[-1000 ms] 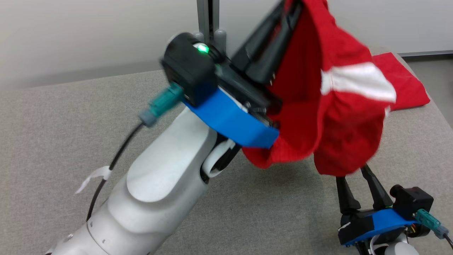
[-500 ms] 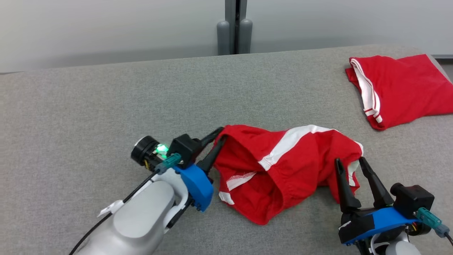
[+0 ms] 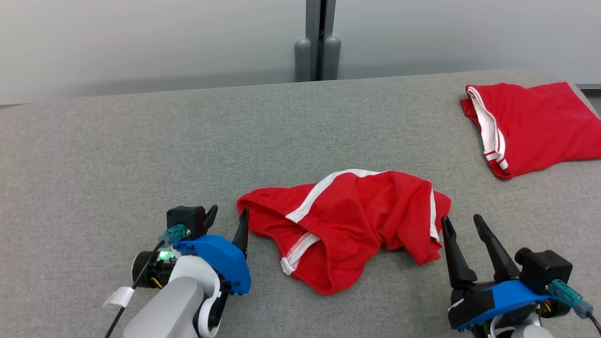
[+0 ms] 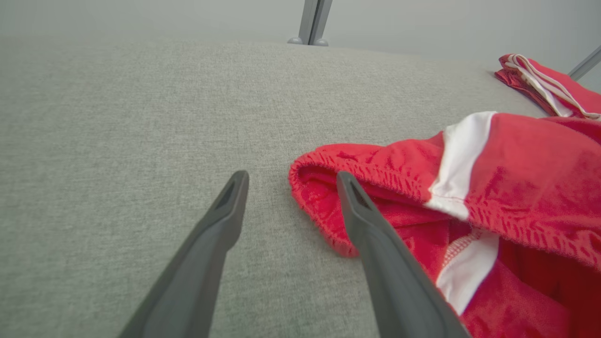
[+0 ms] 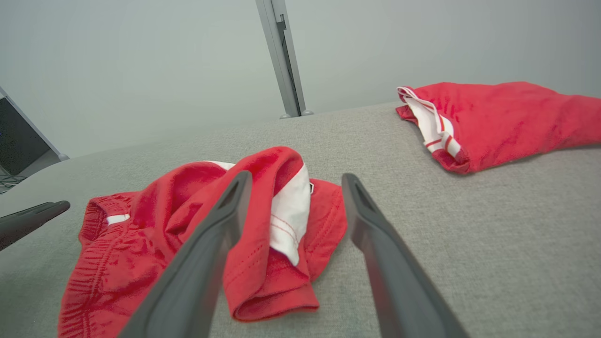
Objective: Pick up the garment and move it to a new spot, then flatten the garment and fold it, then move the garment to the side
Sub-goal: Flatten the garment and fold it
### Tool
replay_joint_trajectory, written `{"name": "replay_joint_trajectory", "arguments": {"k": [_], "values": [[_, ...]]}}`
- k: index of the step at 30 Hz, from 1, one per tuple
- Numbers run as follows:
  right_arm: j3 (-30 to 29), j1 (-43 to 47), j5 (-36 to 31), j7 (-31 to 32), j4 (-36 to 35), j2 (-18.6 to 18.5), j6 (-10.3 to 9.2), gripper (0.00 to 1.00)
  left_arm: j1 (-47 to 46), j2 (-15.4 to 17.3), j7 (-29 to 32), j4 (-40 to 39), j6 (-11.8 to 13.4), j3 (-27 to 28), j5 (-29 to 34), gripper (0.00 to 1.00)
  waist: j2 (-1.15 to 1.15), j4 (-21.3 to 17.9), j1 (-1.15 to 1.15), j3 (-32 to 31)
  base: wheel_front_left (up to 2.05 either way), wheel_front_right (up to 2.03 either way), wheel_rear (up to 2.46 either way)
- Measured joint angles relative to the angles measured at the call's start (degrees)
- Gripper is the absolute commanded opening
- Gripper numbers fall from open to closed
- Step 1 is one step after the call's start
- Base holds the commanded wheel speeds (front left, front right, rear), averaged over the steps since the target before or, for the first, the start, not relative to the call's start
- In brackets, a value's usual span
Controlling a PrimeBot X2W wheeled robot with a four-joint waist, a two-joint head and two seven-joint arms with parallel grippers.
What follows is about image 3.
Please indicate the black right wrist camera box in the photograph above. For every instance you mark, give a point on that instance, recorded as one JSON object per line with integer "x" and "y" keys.
{"x": 544, "y": 270}

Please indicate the grey rounded post cap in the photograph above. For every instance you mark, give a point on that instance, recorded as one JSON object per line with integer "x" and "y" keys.
{"x": 303, "y": 61}
{"x": 332, "y": 58}

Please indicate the red white basketball jersey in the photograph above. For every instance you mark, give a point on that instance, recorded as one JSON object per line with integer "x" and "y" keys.
{"x": 540, "y": 122}

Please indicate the red shorts with white stripes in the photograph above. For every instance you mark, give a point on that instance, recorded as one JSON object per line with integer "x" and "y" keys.
{"x": 366, "y": 211}

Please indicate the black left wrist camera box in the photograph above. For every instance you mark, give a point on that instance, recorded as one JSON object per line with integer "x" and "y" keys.
{"x": 185, "y": 220}

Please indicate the blue left camera mount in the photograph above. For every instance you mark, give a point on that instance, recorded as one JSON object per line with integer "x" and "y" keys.
{"x": 220, "y": 260}

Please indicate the blue right camera mount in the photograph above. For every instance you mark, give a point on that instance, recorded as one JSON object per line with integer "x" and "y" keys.
{"x": 516, "y": 293}

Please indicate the teal right camera connector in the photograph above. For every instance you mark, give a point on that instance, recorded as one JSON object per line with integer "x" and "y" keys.
{"x": 568, "y": 295}

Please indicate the grey metal partition post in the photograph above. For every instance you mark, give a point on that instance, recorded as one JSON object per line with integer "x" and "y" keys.
{"x": 313, "y": 23}

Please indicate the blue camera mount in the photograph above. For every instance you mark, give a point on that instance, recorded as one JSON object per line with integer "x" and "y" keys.
{"x": 220, "y": 260}
{"x": 516, "y": 293}

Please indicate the teal camera connector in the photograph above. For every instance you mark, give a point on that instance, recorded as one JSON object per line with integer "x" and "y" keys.
{"x": 174, "y": 232}
{"x": 568, "y": 295}

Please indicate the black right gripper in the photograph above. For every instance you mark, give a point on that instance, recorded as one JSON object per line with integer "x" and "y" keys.
{"x": 469, "y": 305}

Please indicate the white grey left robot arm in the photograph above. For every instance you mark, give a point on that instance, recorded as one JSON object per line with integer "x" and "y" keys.
{"x": 169, "y": 305}

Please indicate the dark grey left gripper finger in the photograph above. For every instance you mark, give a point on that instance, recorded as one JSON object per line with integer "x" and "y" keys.
{"x": 211, "y": 218}
{"x": 242, "y": 234}

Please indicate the teal left camera connector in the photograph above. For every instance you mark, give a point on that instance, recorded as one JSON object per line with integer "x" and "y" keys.
{"x": 174, "y": 232}

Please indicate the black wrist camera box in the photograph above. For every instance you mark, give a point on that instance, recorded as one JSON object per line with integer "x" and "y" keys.
{"x": 185, "y": 220}
{"x": 544, "y": 270}

